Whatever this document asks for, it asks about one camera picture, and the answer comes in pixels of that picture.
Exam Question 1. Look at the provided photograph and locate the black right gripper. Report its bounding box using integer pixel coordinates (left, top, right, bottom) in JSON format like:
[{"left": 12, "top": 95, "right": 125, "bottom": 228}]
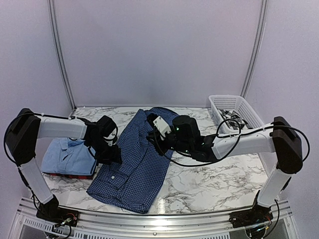
[{"left": 147, "top": 125, "right": 193, "bottom": 156}]

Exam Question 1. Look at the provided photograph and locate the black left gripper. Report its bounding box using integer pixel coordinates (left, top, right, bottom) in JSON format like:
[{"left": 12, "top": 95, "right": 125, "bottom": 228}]
[{"left": 87, "top": 137, "right": 122, "bottom": 165}]

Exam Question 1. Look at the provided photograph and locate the blue checkered long sleeve shirt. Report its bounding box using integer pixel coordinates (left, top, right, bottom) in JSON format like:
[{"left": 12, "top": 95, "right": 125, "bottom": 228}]
[{"left": 87, "top": 107, "right": 178, "bottom": 214}]

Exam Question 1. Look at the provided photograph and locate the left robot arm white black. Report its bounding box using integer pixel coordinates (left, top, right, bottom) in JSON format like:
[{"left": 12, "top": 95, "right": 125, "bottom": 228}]
[{"left": 2, "top": 108, "right": 122, "bottom": 222}]

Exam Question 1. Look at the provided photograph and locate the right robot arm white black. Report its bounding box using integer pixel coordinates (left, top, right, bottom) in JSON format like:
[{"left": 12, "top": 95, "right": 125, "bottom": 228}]
[{"left": 146, "top": 115, "right": 307, "bottom": 223}]

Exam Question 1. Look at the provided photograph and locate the folded light blue shirt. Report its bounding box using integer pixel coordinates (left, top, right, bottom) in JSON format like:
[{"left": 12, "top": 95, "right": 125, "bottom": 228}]
[{"left": 41, "top": 138, "right": 97, "bottom": 176}]

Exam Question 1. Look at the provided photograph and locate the folded red black plaid shirt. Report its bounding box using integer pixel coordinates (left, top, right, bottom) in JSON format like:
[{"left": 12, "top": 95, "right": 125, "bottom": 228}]
[{"left": 41, "top": 159, "right": 97, "bottom": 180}]

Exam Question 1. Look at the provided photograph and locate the black white plaid shirt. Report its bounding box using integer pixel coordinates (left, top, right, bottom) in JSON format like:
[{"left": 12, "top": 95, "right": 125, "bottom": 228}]
[{"left": 217, "top": 109, "right": 252, "bottom": 130}]

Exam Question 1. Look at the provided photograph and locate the white plastic mesh basket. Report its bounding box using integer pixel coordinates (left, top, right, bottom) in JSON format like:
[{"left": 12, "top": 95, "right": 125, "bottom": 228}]
[{"left": 208, "top": 95, "right": 264, "bottom": 134}]

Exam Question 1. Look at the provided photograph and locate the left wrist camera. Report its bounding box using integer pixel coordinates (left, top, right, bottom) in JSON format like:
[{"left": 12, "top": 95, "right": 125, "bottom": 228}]
[{"left": 104, "top": 127, "right": 118, "bottom": 146}]

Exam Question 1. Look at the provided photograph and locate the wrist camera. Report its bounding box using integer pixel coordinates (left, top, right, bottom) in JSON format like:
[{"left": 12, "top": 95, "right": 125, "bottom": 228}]
[
  {"left": 147, "top": 113, "right": 171, "bottom": 140},
  {"left": 104, "top": 127, "right": 118, "bottom": 146}
]

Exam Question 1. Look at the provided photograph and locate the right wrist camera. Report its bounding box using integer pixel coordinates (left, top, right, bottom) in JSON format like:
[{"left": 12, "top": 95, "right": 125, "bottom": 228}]
[{"left": 147, "top": 113, "right": 171, "bottom": 140}]

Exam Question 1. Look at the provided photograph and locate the left aluminium corner post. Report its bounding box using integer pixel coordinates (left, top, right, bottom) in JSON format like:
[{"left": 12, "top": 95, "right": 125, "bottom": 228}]
[{"left": 47, "top": 0, "right": 77, "bottom": 111}]

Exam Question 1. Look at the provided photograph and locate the aluminium corner post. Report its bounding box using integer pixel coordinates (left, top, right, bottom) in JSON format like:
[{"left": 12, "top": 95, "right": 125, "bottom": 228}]
[
  {"left": 240, "top": 0, "right": 269, "bottom": 98},
  {"left": 47, "top": 0, "right": 77, "bottom": 111}
]

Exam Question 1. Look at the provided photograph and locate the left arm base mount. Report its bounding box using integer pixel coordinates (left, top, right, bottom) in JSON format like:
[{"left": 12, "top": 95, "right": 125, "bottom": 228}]
[{"left": 36, "top": 207, "right": 79, "bottom": 227}]

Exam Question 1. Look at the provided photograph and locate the aluminium front frame rail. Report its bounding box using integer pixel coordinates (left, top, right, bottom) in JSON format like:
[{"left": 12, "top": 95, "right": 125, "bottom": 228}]
[{"left": 8, "top": 198, "right": 300, "bottom": 239}]

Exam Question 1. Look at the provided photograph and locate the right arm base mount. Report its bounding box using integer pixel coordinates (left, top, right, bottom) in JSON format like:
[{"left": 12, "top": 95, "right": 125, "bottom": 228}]
[{"left": 229, "top": 208, "right": 274, "bottom": 228}]

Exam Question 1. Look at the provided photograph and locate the right aluminium corner post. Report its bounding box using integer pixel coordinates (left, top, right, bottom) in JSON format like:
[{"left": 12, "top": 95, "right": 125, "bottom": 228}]
[{"left": 240, "top": 0, "right": 269, "bottom": 98}]

